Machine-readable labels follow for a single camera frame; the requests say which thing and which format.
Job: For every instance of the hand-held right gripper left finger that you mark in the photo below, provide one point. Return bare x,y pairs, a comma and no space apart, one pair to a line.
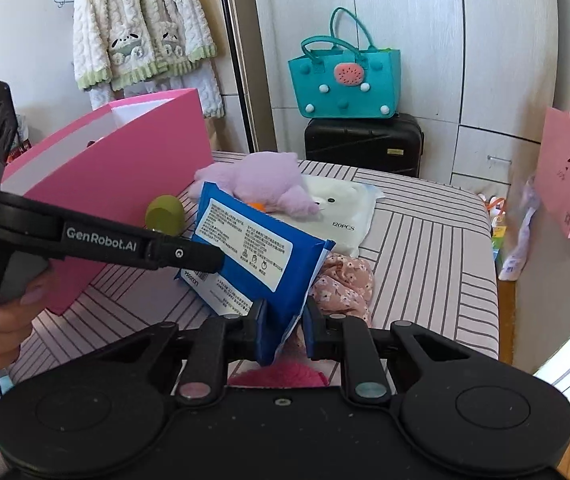
263,334

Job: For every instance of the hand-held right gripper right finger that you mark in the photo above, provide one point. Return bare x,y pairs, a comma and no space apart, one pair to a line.
310,332

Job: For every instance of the orange plush toy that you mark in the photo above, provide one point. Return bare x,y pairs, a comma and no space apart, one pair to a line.
255,206

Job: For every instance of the pink floral plush toy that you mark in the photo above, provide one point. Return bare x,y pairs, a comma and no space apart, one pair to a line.
342,285

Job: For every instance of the black suitcase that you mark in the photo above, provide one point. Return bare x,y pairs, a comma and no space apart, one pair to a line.
365,145

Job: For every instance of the striped bed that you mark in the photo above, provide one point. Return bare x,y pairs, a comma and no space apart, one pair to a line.
425,270

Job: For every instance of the group of small bottles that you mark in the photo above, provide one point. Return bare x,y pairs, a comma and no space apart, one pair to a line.
497,230

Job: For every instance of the magenta fuzzy plush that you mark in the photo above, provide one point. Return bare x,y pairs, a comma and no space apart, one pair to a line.
280,375

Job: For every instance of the person's left hand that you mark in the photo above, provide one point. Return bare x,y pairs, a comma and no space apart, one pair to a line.
0,327

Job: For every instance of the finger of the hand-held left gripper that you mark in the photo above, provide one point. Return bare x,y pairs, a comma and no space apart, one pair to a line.
100,246

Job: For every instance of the pink cardboard box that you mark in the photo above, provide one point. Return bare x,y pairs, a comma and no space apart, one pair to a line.
115,160

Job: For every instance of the teal felt tote bag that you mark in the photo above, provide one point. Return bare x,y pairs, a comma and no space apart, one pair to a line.
345,90

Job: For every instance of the purple plush toy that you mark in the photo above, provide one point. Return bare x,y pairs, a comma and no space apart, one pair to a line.
270,180

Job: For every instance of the white plush toy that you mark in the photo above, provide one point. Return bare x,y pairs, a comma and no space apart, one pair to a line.
345,210

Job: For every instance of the white plastic bag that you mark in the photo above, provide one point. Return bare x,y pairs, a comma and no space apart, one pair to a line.
517,240

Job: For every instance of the dark door frame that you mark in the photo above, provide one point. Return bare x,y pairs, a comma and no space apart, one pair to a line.
237,60

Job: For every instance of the white fleece pants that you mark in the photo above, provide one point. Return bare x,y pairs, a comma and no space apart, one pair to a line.
200,90

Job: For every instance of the hanging patterned towel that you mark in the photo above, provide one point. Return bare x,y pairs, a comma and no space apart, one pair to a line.
140,15

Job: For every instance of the green ball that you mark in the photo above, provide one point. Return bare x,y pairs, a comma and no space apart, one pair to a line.
164,212

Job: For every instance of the blue wet wipes pack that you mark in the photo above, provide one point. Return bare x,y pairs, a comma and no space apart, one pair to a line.
250,245

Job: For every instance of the white wardrobe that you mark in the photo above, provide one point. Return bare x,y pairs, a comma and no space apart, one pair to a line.
430,20

